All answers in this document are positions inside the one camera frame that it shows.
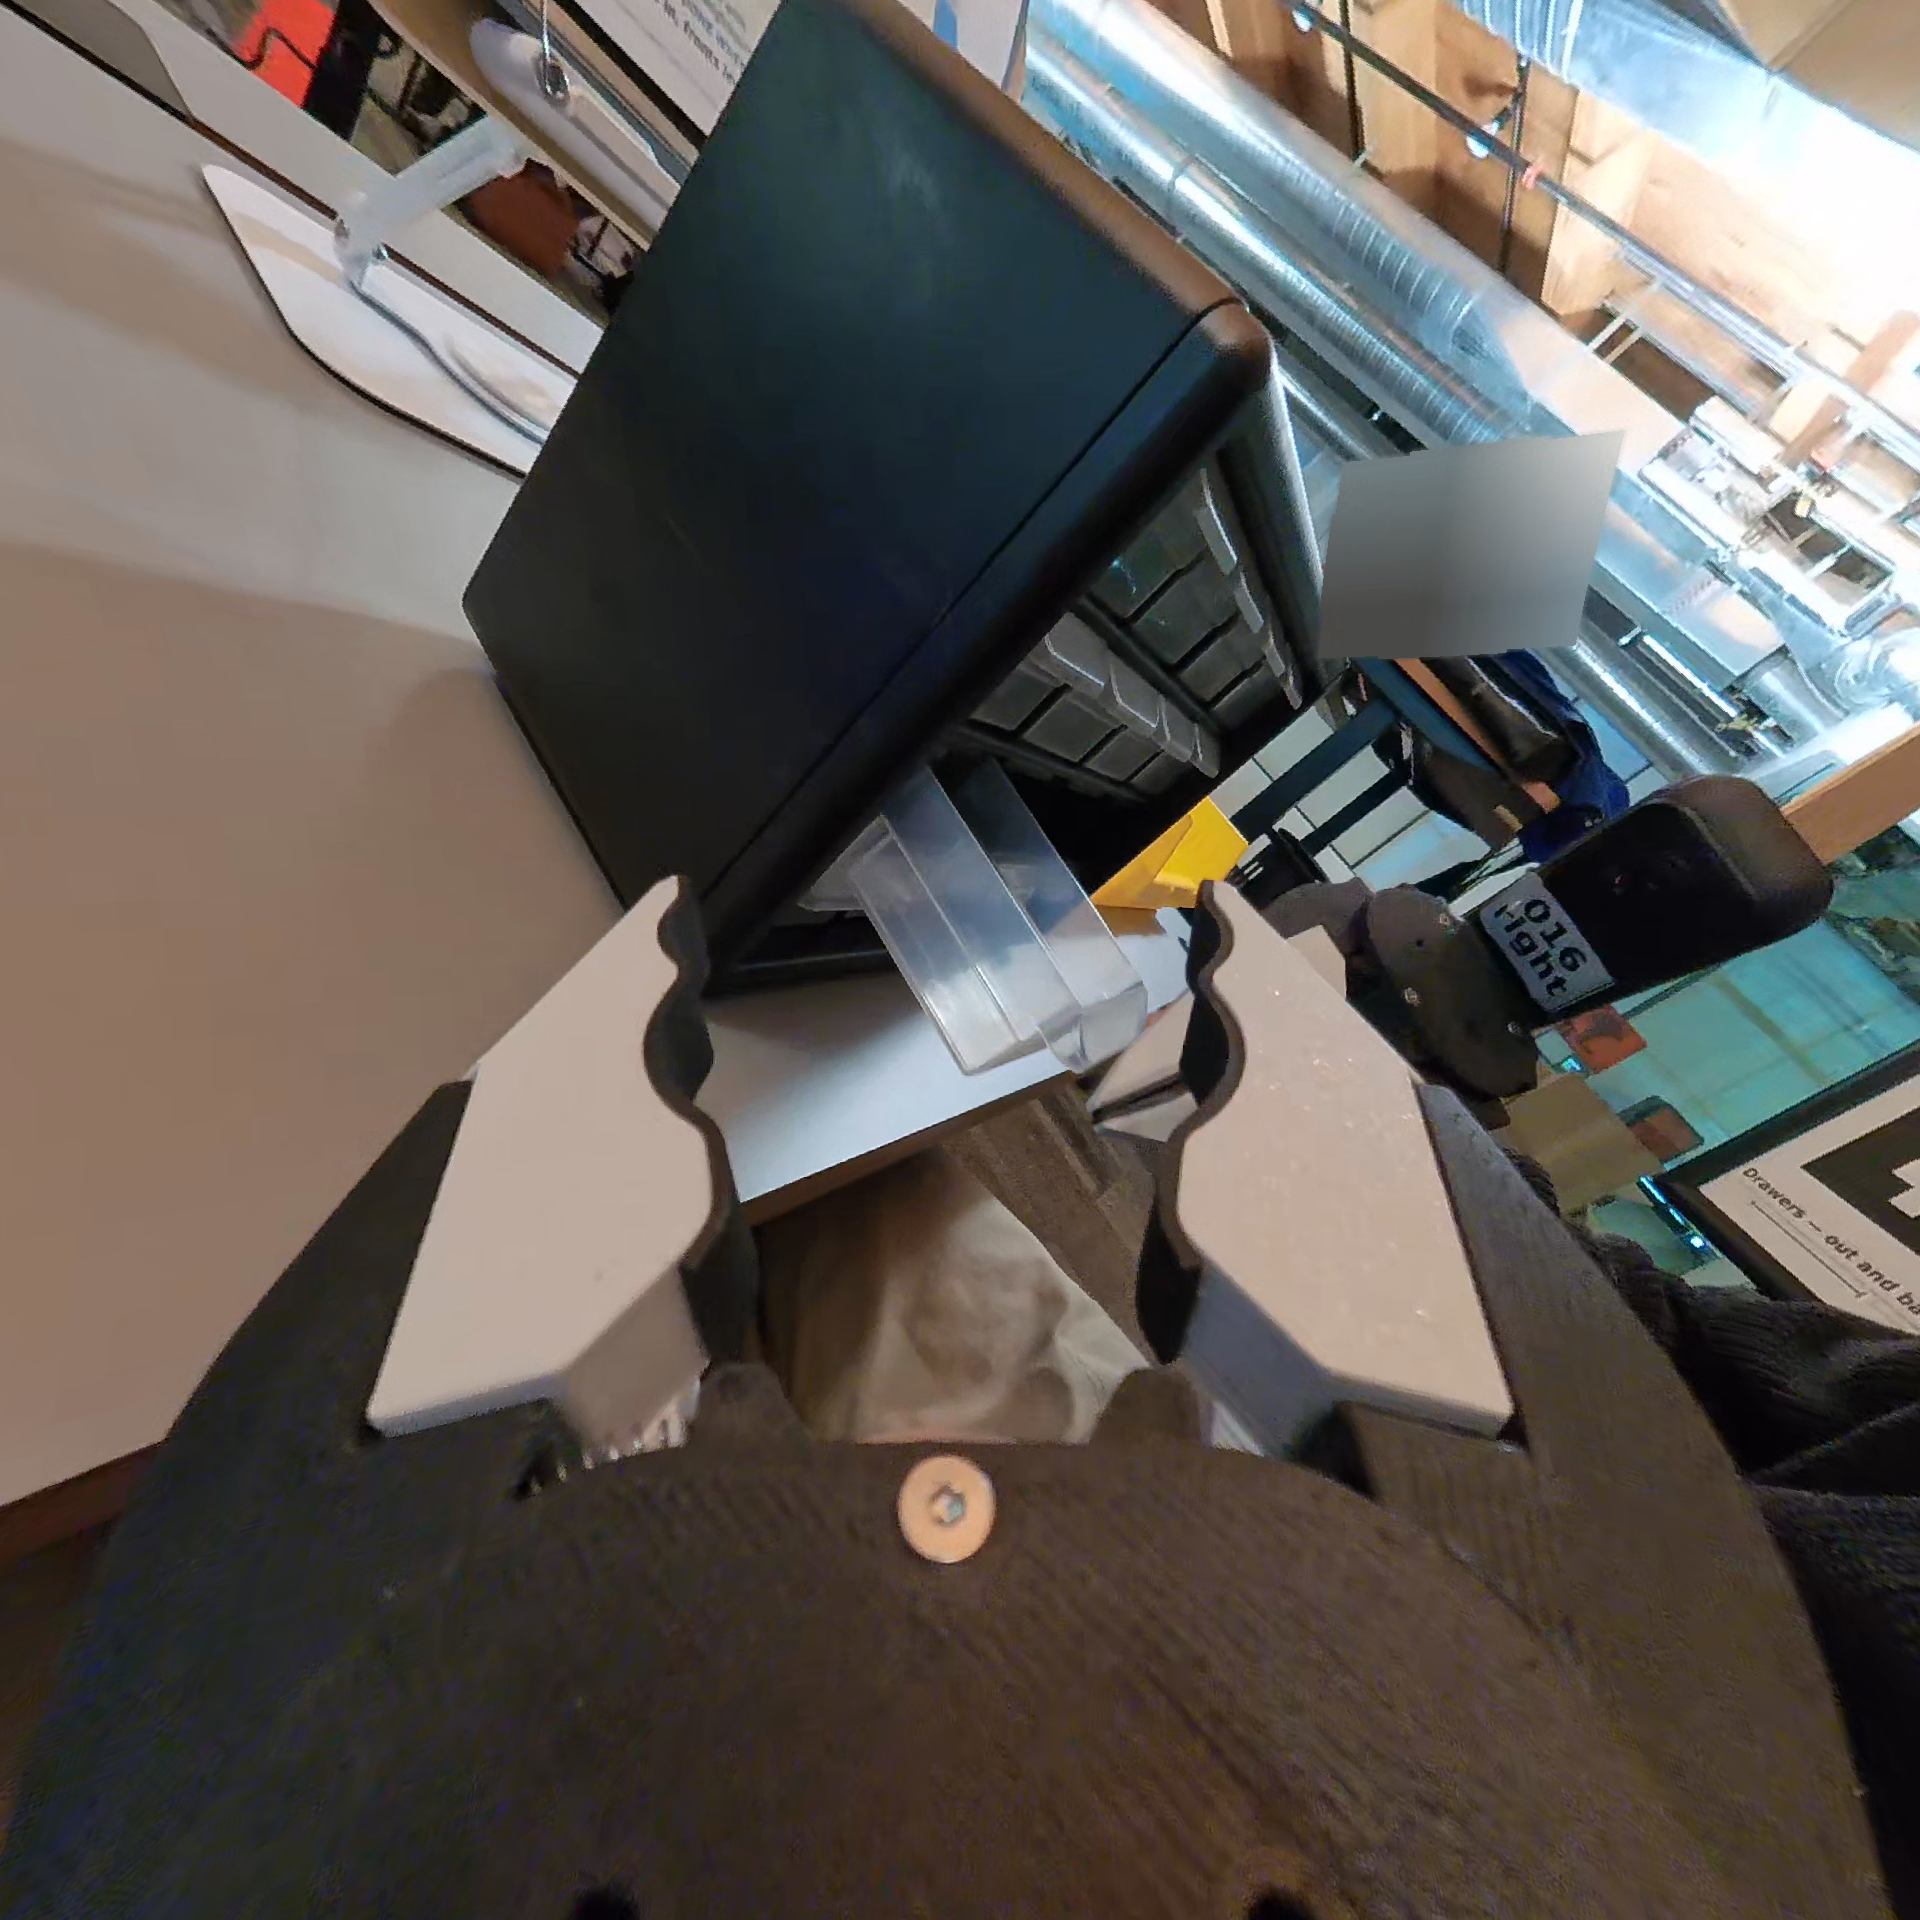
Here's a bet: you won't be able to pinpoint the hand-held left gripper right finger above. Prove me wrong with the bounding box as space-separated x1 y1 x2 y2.
1134 881 1515 1453

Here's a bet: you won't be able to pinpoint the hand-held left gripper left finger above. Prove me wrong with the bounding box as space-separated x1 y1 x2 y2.
366 874 741 1453

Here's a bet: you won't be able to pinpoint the clear plastic drawer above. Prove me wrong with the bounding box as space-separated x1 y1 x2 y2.
802 759 1151 1076

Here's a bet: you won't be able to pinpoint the black drawer cabinet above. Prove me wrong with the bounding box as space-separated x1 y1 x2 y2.
462 0 1330 1004

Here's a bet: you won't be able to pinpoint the person's right forearm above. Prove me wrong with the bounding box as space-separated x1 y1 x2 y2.
1498 1141 1920 1502

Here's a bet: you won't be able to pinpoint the grey desk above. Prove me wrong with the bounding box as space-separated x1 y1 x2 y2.
0 0 1144 1511

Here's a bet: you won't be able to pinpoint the white desk stand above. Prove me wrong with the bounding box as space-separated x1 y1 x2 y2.
201 117 606 482

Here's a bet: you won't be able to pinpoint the yellow plastic bin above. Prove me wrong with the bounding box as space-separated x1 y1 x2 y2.
1091 800 1250 944

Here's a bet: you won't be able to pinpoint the blue metal workbench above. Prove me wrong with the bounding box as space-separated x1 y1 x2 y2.
1244 658 1592 904

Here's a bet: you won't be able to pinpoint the blue jacket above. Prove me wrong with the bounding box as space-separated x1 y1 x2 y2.
1498 647 1634 865

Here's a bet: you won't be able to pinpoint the person's beige trousers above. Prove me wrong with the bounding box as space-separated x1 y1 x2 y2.
758 1156 1157 1442

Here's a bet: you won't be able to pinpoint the set of clear cabinet drawers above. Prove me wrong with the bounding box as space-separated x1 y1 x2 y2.
959 459 1309 795

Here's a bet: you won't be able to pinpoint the framed instruction sign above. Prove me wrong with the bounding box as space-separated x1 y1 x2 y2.
1659 1040 1920 1345

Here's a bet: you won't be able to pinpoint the person's black sweater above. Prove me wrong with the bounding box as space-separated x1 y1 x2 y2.
1754 1474 1920 1920

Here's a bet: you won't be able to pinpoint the instruction poster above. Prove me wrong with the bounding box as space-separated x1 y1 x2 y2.
577 0 789 142

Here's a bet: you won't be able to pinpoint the wooden post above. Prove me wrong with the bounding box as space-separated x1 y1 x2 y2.
1778 740 1920 873

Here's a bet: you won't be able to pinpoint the silver ventilation duct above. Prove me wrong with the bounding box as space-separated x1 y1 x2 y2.
1021 0 1818 739

